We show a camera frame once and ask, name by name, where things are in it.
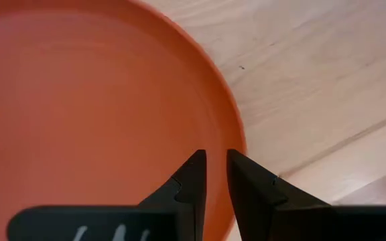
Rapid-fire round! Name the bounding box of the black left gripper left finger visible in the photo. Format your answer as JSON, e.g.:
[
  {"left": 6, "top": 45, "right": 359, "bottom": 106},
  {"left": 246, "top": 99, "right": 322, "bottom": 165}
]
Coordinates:
[{"left": 7, "top": 149, "right": 208, "bottom": 241}]

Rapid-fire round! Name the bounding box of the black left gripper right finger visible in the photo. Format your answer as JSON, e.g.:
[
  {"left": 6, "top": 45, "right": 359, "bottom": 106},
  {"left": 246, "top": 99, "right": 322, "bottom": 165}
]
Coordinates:
[{"left": 226, "top": 149, "right": 386, "bottom": 241}]

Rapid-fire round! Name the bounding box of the orange plastic plate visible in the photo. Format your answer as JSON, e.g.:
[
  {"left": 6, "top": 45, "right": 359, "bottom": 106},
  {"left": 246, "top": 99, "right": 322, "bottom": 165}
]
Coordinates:
[{"left": 0, "top": 0, "right": 247, "bottom": 241}]

